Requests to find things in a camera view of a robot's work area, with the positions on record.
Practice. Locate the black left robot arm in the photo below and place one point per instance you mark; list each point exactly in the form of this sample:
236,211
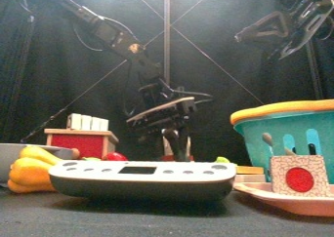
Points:
117,39

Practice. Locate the small yellow green toy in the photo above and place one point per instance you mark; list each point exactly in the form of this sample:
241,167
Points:
221,160

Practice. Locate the white block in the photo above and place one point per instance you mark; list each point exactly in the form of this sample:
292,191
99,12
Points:
104,125
96,124
85,122
73,121

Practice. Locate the red toy tomato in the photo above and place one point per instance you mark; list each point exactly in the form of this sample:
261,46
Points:
115,156

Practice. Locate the white grey toy kitchen scale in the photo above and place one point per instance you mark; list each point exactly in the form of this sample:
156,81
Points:
143,185

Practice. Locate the yellow wooden slab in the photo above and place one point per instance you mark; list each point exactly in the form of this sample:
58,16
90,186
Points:
249,170

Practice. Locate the pale wooden slab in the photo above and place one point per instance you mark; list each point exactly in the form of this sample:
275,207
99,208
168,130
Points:
249,178

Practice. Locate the wooden spoon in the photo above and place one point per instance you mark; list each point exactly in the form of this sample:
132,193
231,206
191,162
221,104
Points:
267,139

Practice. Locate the small green toy piece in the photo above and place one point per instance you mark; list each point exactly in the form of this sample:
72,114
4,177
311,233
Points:
90,158

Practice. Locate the red wooden box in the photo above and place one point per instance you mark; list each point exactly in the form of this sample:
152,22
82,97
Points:
82,143

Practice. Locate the teal basket with yellow rim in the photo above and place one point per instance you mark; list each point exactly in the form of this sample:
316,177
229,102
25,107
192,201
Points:
278,133

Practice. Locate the small orange ball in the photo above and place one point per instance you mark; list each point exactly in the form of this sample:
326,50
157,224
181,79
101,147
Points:
76,153

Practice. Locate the patterned cube with red circle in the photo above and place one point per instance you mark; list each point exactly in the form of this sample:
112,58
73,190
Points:
299,179

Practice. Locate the pink plate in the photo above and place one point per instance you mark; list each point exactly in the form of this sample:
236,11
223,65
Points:
295,203

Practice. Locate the yellow toy bell pepper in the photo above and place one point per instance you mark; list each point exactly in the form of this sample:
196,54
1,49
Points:
29,176

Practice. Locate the grey plate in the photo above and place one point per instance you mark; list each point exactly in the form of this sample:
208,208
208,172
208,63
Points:
8,156

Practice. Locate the dark metal frame pole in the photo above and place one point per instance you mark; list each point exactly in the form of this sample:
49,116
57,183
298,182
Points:
165,26
314,75

